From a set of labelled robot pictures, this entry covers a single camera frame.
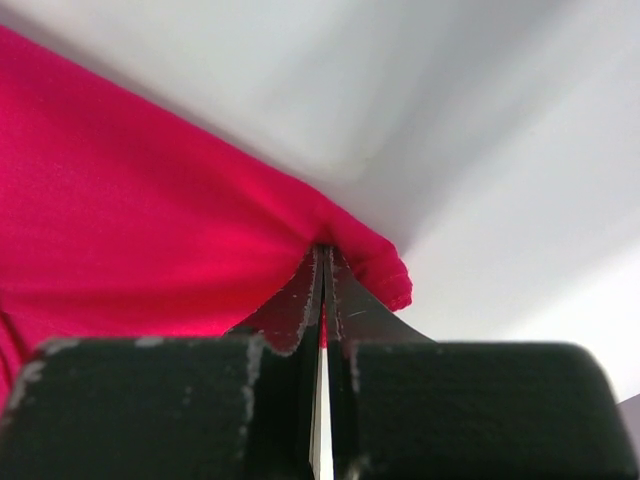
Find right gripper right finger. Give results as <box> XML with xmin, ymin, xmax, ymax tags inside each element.
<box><xmin>323</xmin><ymin>247</ymin><xmax>639</xmax><ymax>479</ymax></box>

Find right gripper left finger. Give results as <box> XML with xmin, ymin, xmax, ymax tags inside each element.
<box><xmin>1</xmin><ymin>247</ymin><xmax>323</xmax><ymax>479</ymax></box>

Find red t shirt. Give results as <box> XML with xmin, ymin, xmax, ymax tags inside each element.
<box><xmin>1</xmin><ymin>28</ymin><xmax>412</xmax><ymax>392</ymax></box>

